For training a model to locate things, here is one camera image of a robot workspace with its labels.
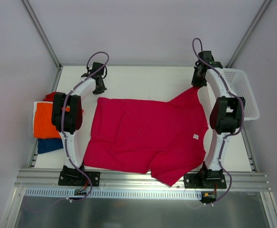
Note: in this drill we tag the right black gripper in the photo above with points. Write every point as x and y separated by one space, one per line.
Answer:
198 79

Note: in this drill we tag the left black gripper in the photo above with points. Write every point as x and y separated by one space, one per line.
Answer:
100 86

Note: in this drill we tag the pink t-shirt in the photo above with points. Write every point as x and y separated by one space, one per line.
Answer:
140 136

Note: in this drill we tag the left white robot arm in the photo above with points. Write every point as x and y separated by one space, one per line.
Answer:
67 115

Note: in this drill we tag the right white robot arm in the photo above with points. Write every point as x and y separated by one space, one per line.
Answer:
226 117

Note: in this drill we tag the white plastic mesh basket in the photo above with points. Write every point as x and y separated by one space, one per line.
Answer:
238 82

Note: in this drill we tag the red folded t-shirt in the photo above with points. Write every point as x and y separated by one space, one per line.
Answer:
49 97

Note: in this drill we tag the orange folded t-shirt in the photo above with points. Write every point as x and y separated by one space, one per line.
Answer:
43 127

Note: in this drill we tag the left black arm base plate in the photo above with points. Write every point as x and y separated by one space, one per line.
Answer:
72 177

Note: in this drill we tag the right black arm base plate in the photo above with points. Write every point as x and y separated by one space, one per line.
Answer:
205 179

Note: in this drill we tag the right aluminium frame post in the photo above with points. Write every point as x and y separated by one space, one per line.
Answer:
248 33

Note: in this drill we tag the aluminium frame post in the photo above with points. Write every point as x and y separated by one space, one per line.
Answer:
40 31
248 33

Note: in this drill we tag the left aluminium frame post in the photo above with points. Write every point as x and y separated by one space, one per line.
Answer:
40 31

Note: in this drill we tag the aluminium mounting rail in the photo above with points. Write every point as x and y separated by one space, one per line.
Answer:
241 181

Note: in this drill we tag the white slotted cable duct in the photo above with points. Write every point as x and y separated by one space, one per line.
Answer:
115 194

